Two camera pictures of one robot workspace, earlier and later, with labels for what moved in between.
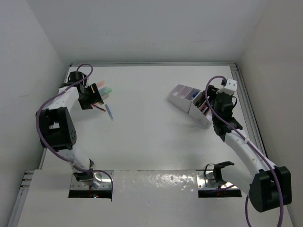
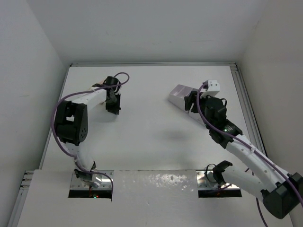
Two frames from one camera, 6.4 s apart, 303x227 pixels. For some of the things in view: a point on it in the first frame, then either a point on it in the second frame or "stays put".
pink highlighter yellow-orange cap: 101,83 stays put
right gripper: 211,91 to 192,98
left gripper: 95,98 to 114,109
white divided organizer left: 182,96 stays put
